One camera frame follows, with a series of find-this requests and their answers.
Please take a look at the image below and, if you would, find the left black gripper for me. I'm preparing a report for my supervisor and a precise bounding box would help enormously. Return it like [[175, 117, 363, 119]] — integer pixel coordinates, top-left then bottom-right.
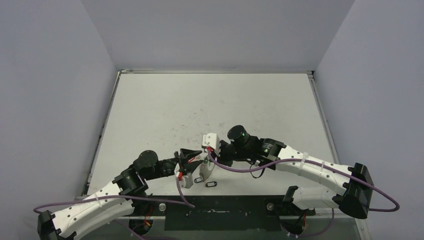
[[145, 149, 204, 180]]

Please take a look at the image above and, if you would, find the metal key holder ring plate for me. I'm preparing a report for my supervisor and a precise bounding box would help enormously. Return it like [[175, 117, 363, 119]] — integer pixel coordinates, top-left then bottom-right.
[[199, 156, 215, 182]]

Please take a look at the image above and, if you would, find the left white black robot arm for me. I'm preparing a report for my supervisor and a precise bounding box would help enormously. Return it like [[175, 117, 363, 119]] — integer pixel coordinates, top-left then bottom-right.
[[34, 148, 202, 240]]

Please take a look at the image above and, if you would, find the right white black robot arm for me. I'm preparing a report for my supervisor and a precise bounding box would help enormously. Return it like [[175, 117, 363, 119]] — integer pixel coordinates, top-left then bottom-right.
[[207, 125, 374, 219]]

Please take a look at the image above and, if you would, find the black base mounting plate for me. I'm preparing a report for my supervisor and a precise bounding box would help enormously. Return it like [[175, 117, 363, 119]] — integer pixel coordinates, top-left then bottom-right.
[[128, 195, 316, 235]]

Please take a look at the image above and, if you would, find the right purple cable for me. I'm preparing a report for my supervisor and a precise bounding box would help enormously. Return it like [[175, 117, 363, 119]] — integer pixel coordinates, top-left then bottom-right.
[[206, 149, 401, 239]]

